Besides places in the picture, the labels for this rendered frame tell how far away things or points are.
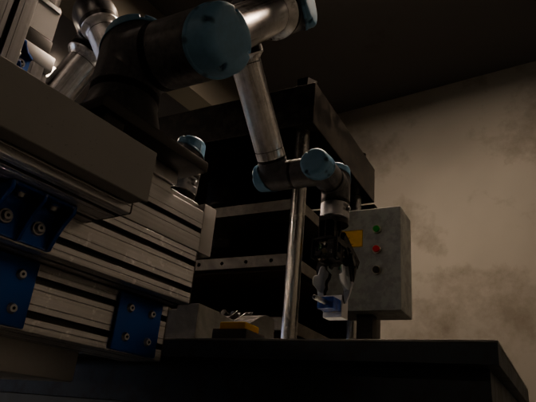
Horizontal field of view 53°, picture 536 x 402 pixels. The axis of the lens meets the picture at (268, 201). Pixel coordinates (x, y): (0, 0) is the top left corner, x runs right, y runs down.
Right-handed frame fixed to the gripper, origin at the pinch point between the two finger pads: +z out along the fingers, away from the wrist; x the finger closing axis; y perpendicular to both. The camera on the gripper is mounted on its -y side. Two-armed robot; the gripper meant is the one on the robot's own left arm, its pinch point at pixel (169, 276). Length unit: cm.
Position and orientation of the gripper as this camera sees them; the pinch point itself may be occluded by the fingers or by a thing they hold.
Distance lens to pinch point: 128.1
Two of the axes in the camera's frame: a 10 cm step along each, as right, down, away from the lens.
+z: -1.4, 9.1, -4.0
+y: -5.5, -4.0, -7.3
